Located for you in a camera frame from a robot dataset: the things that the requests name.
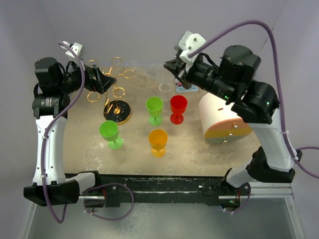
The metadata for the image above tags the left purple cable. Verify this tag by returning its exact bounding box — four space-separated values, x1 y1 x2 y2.
41 41 135 224

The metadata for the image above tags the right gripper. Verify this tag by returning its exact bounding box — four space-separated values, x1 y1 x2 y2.
164 54 236 102

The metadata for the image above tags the black base frame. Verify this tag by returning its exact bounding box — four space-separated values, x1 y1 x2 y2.
80 174 251 208

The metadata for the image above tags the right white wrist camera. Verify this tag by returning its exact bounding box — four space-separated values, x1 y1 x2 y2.
174 30 206 73

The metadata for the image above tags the clear wine glass back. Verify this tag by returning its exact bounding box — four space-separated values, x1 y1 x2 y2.
159 83 171 105

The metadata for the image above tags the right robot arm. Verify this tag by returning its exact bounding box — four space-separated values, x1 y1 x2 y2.
163 45 301 195

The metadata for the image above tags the orange wine glass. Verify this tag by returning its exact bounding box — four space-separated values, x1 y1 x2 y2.
148 129 168 157

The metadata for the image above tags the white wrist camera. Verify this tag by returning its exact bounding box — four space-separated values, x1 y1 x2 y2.
174 30 206 73
60 41 86 62

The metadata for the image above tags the green wine glass front left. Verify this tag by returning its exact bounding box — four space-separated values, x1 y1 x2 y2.
99 120 123 149

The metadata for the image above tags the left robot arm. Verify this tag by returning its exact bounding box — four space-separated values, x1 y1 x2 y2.
23 57 117 207

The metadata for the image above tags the green wine glass centre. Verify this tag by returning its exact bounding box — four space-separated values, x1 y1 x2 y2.
146 96 163 126

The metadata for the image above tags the gold wine glass rack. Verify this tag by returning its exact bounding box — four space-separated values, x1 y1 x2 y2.
87 57 135 125

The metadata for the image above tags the red wine glass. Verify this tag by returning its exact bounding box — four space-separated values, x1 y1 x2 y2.
170 95 187 124

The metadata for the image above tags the green wine glass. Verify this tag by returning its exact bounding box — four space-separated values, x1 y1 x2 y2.
146 96 163 126
99 120 123 149

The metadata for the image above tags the blue treehouse book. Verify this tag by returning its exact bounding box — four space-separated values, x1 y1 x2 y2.
175 78 200 94

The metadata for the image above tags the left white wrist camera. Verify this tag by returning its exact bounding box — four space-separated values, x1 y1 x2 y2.
60 41 86 62

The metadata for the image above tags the white round drawer box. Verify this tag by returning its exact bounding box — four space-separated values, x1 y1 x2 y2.
198 93 252 144

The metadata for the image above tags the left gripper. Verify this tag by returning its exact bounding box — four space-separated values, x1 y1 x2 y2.
58 58 116 95

